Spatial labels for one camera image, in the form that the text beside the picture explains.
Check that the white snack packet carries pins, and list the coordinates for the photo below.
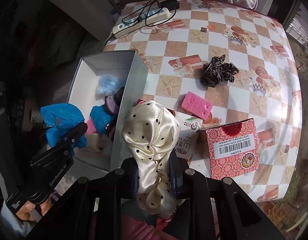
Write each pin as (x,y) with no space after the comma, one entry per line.
(187,135)

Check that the grey cardboard box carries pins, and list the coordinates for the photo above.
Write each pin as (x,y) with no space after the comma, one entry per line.
(134,80)

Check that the cream polka dot satin scrunchie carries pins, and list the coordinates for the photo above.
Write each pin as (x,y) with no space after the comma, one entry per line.
(149,130)

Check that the dark fuzzy purple knit piece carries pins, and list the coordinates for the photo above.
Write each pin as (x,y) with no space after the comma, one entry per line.
(112,103)

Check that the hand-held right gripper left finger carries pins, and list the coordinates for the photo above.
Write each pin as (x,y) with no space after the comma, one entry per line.
(126,180)

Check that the clear plastic bottle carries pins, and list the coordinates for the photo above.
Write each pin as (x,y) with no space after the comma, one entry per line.
(114,15)

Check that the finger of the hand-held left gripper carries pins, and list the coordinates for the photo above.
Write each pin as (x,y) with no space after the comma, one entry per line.
(76,135)

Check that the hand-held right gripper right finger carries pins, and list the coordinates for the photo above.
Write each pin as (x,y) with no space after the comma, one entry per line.
(174,177)

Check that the red patterned box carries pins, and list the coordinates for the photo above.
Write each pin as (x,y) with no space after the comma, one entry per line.
(231,160)

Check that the black power adapter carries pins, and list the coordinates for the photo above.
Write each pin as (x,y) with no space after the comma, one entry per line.
(170,3)

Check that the person's pink clothing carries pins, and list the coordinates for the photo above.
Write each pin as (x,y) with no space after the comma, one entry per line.
(141,230)

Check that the light blue fluffy pom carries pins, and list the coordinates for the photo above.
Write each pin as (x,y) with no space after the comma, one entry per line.
(107,83)

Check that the leopard print scrunchie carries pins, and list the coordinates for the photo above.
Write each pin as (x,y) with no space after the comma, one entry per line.
(214,73)

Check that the white power strip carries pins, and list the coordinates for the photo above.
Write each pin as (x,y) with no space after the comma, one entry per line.
(154,15)

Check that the pink sponge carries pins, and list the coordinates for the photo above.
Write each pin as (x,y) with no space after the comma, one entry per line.
(194,103)

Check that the person's left hand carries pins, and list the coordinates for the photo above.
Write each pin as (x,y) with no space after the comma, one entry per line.
(25,211)

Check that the blue nonwoven cloth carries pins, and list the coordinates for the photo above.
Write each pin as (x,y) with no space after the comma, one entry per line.
(58,115)
(100,118)

